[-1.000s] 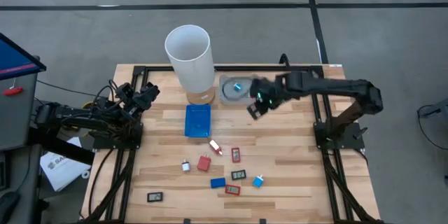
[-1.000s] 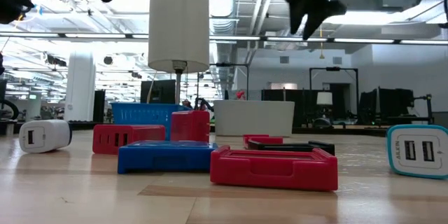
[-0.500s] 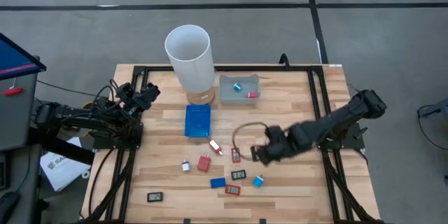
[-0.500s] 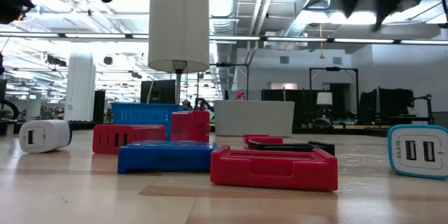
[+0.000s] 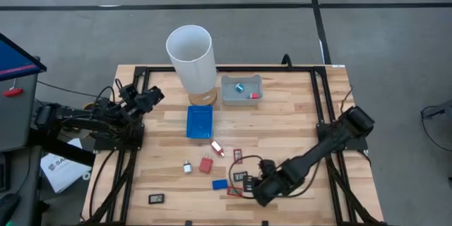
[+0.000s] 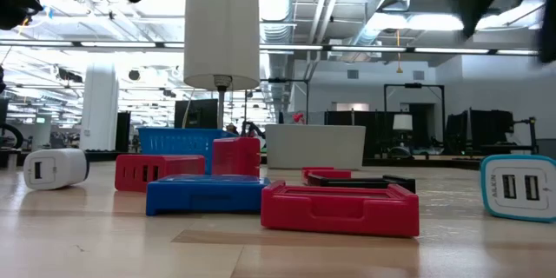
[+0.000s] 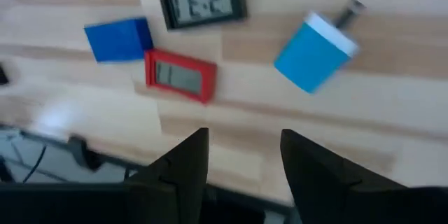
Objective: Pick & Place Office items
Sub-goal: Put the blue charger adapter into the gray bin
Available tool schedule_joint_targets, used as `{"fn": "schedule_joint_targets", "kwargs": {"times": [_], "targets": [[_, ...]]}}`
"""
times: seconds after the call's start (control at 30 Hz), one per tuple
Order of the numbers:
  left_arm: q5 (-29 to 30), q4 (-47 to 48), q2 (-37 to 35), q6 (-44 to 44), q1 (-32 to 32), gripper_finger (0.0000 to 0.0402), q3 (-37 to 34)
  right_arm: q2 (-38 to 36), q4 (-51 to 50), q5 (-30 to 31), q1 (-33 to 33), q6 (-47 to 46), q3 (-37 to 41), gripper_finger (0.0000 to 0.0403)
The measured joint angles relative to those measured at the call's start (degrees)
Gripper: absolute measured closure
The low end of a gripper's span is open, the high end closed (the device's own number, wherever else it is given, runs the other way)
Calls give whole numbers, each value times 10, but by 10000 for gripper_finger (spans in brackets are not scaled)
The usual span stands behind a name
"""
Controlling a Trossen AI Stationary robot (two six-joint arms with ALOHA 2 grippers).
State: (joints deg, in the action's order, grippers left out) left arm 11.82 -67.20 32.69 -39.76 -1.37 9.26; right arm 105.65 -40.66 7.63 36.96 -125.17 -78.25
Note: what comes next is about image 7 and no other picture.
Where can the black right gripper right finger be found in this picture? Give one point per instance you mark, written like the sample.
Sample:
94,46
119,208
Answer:
332,189

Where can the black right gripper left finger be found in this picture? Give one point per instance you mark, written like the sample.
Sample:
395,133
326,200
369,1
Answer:
175,189

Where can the red tray front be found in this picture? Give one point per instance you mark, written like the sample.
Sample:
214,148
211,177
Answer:
178,77

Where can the blue white USB charger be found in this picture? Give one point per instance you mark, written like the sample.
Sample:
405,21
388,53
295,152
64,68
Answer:
311,56

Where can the black red flat tray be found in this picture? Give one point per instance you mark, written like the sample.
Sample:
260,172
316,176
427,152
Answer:
201,1

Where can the black table edge bracket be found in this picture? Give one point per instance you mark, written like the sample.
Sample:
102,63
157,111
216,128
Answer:
84,154

